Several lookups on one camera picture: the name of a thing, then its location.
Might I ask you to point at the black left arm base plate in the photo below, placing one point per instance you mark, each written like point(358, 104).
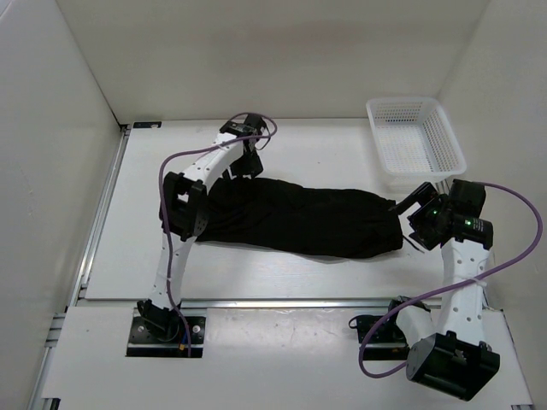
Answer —
point(144, 342)

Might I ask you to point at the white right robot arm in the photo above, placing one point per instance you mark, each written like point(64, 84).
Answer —
point(450, 354)

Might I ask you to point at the black trousers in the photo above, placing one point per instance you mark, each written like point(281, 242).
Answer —
point(275, 214)

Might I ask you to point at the white perforated plastic basket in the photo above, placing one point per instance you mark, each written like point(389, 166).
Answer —
point(415, 141)

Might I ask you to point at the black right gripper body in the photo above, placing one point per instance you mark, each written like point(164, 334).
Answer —
point(436, 207)

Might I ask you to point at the aluminium rail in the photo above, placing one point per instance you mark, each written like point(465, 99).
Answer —
point(483, 290)
point(374, 303)
point(83, 270)

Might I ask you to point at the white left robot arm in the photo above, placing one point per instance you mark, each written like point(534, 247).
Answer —
point(185, 180)

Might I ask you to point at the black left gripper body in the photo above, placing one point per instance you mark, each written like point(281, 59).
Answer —
point(247, 165)

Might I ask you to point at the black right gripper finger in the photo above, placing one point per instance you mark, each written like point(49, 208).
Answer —
point(424, 241)
point(422, 195)

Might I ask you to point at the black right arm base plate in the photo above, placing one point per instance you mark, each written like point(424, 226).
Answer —
point(376, 337)

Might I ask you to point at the aluminium left side rail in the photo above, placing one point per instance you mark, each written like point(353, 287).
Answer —
point(83, 270)

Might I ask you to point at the aluminium right side rail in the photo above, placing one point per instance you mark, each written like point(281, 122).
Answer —
point(483, 290)

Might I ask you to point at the aluminium front rail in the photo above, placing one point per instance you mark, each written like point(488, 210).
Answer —
point(374, 303)

